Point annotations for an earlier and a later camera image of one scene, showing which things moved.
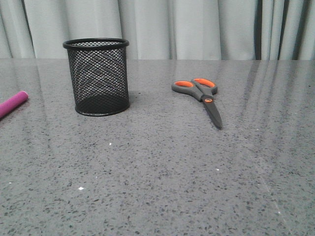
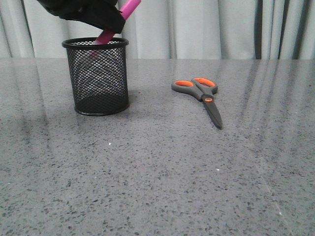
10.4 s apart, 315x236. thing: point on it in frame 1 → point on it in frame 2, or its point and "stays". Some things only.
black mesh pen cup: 99,72 stays
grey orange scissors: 204,90 stays
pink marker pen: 12,102 → 105,36
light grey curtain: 162,29 stays
